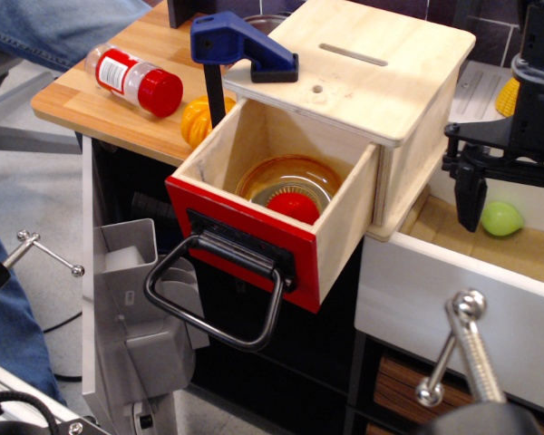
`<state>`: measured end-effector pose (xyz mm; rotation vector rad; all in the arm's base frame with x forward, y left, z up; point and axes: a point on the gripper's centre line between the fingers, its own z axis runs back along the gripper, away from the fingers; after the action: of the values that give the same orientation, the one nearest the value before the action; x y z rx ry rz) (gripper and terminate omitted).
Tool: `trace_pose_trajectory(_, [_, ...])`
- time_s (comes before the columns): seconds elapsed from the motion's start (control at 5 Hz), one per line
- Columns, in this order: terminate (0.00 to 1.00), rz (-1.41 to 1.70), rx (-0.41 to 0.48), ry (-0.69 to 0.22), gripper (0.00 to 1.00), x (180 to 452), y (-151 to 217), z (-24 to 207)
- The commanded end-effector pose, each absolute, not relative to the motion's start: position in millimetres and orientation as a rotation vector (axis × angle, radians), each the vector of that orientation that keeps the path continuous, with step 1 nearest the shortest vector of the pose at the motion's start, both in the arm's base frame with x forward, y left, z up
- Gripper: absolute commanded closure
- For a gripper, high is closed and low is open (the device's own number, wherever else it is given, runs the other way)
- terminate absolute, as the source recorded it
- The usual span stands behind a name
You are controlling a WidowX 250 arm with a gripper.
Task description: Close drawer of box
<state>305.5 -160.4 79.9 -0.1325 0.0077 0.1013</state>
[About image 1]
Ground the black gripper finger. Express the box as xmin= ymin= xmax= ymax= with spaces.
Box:
xmin=454 ymin=159 xmax=488 ymax=232

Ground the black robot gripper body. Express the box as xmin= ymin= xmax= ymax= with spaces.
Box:
xmin=442 ymin=117 xmax=544 ymax=188

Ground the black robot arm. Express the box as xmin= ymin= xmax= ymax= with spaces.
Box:
xmin=442 ymin=1 xmax=544 ymax=232

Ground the light plywood box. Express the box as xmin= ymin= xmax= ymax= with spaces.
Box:
xmin=223 ymin=1 xmax=475 ymax=241

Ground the wooden drawer red front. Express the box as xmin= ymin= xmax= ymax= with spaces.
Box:
xmin=166 ymin=100 xmax=379 ymax=313

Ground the green toy lime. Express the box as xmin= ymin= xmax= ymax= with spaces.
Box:
xmin=481 ymin=201 xmax=524 ymax=237

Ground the yellow toy corn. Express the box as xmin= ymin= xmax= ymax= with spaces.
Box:
xmin=495 ymin=78 xmax=520 ymax=117

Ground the silver clamp screw right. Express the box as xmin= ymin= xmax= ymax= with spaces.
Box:
xmin=415 ymin=289 xmax=507 ymax=408

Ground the silver clamp screw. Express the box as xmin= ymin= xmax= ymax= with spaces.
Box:
xmin=415 ymin=289 xmax=507 ymax=408
xmin=0 ymin=229 xmax=85 ymax=298

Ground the white sink basin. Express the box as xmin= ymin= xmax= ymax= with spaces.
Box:
xmin=354 ymin=61 xmax=544 ymax=417

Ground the red toy tomato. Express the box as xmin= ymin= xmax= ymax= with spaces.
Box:
xmin=267 ymin=192 xmax=320 ymax=225

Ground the amber glass bowl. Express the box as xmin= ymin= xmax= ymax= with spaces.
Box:
xmin=235 ymin=155 xmax=342 ymax=214

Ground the metal pot rim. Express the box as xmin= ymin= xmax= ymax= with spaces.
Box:
xmin=244 ymin=14 xmax=290 ymax=34

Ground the yellow toy pumpkin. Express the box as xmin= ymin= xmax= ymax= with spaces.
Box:
xmin=180 ymin=95 xmax=212 ymax=149

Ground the blue black bar clamp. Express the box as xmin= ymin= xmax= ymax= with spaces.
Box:
xmin=190 ymin=12 xmax=299 ymax=126

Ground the red capped spice jar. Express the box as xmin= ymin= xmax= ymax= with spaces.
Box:
xmin=84 ymin=43 xmax=184 ymax=118

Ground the grey open cabinet door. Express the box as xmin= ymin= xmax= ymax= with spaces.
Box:
xmin=83 ymin=137 xmax=209 ymax=434

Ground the blue jeans leg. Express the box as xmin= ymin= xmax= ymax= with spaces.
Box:
xmin=0 ymin=0 xmax=152 ymax=402

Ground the silver clamp screw left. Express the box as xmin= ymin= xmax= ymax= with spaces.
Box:
xmin=0 ymin=229 xmax=85 ymax=298

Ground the black metal drawer handle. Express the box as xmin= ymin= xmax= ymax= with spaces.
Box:
xmin=144 ymin=229 xmax=296 ymax=353

